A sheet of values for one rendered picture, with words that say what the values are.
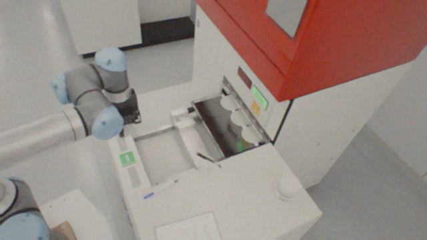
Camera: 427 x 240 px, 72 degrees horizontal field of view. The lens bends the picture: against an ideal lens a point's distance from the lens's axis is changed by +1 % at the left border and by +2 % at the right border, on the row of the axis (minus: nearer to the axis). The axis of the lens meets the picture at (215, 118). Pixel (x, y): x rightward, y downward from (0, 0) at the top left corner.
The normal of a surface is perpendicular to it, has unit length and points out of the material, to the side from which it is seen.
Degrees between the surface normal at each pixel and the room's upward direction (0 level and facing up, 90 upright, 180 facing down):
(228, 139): 0
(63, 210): 0
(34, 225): 9
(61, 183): 0
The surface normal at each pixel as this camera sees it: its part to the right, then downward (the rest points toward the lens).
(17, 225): 0.18, -0.54
